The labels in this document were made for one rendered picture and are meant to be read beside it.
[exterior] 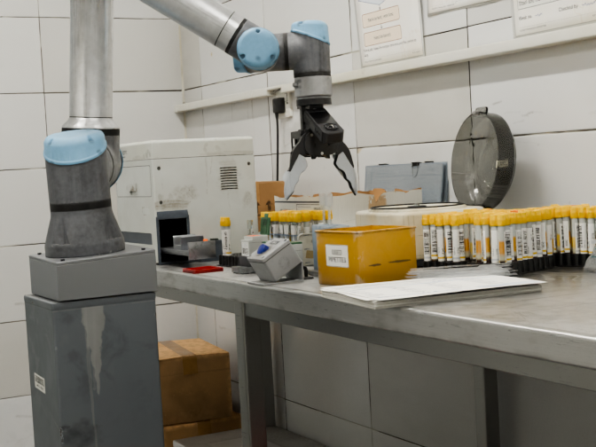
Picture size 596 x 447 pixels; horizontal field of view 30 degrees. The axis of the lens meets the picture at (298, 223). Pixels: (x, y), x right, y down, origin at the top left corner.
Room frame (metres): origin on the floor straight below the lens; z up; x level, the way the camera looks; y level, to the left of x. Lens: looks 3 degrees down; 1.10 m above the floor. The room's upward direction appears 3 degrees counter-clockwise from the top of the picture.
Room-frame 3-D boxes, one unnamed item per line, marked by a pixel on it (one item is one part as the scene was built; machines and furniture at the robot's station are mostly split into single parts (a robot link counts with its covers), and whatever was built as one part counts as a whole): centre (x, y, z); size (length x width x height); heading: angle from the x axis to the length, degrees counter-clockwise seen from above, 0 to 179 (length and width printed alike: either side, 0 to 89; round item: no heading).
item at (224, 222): (2.51, 0.11, 0.93); 0.17 x 0.09 x 0.11; 28
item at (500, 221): (2.00, -0.36, 0.93); 0.02 x 0.02 x 0.11
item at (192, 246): (2.62, 0.27, 0.92); 0.21 x 0.07 x 0.05; 28
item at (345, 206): (2.71, -0.12, 0.95); 0.29 x 0.25 x 0.15; 118
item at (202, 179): (2.83, 0.28, 1.03); 0.31 x 0.27 x 0.30; 28
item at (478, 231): (2.03, -0.33, 0.93); 0.02 x 0.02 x 0.11
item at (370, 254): (2.03, -0.12, 0.93); 0.13 x 0.13 x 0.10; 33
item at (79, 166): (2.13, 0.41, 1.12); 0.13 x 0.12 x 0.14; 0
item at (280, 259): (2.13, 0.03, 0.92); 0.13 x 0.07 x 0.08; 118
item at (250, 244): (2.36, 0.09, 0.92); 0.05 x 0.04 x 0.06; 118
